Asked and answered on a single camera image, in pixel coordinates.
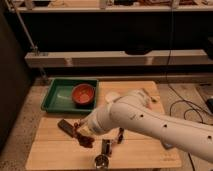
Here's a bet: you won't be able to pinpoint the dark grape bunch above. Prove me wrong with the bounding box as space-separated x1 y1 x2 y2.
74 122 94 148

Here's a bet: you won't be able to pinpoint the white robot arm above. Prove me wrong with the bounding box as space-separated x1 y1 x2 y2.
80 89 213 163

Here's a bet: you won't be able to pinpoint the metal cup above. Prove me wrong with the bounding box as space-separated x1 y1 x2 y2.
95 154 109 170

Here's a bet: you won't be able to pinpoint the white plastic cup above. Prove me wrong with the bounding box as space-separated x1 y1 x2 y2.
105 92 121 103

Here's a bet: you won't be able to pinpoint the black rectangular block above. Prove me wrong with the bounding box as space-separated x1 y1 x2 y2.
58 119 76 138

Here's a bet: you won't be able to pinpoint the red bowl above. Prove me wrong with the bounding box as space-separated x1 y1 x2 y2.
71 84 95 106

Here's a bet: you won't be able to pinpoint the green plastic tray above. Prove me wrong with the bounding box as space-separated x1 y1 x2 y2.
41 78 99 114

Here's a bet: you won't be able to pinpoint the metal diagonal rod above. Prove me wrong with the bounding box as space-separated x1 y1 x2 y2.
5 0 49 84

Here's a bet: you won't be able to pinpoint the white shelf beam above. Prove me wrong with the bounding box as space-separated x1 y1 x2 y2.
25 49 213 68

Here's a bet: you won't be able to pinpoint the blue sponge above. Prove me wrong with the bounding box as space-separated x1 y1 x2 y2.
161 142 174 150

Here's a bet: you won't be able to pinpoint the black cables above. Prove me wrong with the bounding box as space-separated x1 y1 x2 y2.
165 0 213 171

